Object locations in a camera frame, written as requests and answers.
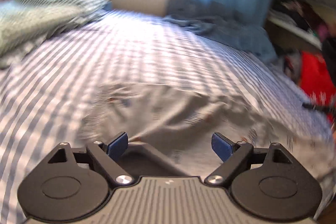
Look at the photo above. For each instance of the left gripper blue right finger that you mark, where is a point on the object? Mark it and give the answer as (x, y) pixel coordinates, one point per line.
(235, 157)

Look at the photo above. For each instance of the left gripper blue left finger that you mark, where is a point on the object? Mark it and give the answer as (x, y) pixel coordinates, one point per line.
(103, 158)

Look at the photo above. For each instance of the grey printed pants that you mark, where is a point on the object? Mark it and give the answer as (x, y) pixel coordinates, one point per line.
(180, 125)

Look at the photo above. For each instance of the blue checkered bed sheet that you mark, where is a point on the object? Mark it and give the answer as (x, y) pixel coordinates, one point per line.
(45, 97)

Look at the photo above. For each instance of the red shopping bag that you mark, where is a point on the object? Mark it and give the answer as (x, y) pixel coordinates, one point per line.
(317, 85)

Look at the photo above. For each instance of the green checkered quilt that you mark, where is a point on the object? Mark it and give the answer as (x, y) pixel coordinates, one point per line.
(26, 24)

